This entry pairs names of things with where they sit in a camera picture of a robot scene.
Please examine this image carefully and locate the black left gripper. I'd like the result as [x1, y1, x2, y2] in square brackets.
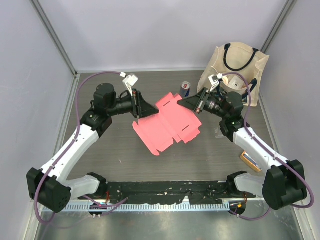
[107, 88, 159, 119]

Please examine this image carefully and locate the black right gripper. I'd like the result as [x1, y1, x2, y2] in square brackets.
[177, 87, 229, 120]

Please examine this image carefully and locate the pink paper box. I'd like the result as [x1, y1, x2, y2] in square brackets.
[132, 92, 202, 156]

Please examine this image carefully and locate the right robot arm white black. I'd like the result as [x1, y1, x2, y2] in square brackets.
[177, 88, 307, 210]

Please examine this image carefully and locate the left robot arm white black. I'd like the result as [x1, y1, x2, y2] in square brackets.
[26, 83, 159, 213]

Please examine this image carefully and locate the white box in bag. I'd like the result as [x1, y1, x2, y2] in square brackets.
[228, 75, 244, 90]

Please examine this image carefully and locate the orange blue small box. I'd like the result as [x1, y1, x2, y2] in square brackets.
[240, 151, 262, 173]

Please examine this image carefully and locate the silver blue drink can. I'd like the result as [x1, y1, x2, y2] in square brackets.
[179, 81, 191, 98]

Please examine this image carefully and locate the white tape roll in bag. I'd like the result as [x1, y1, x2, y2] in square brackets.
[222, 76, 229, 86]

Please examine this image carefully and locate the clear plastic wrapper scrap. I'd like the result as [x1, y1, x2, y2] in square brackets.
[214, 127, 224, 139]

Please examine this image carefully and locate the beige canvas tote bag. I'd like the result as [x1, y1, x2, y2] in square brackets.
[197, 42, 270, 107]

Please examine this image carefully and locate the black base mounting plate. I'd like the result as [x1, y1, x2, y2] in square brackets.
[89, 181, 256, 205]

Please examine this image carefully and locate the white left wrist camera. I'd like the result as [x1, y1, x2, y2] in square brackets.
[120, 72, 139, 96]

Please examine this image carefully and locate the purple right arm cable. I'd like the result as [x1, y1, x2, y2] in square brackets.
[217, 71, 315, 221]

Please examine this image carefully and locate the grey slotted cable duct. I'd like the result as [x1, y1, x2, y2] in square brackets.
[42, 202, 230, 212]

